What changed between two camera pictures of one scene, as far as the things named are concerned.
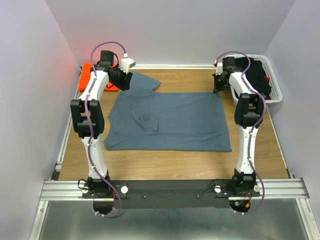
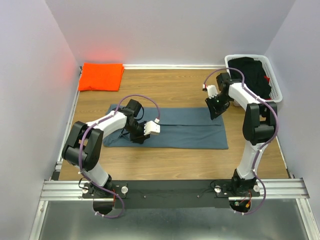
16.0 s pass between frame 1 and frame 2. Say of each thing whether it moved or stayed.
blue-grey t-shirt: moved
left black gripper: moved
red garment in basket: stayed
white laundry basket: stayed
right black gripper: moved
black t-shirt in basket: stayed
